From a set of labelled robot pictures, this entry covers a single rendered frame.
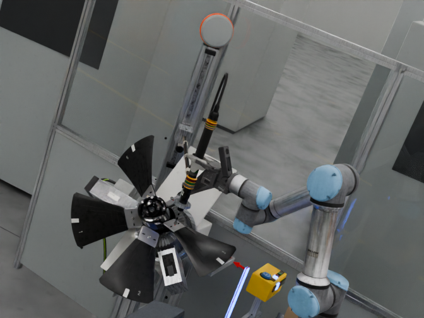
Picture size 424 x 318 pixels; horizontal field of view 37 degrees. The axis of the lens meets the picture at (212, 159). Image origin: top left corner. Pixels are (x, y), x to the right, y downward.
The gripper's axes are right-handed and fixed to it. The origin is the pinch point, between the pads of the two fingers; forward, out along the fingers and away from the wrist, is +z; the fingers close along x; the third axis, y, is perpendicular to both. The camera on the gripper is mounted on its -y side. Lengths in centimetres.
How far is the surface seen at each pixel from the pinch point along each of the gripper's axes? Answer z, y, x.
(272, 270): -39, 42, 32
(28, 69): 215, 55, 138
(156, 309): -36, 25, -63
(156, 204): 5.9, 24.7, -3.5
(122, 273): 1, 49, -21
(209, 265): -25.7, 34.0, -6.3
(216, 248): -22.6, 31.0, 2.5
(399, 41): 35, -45, 416
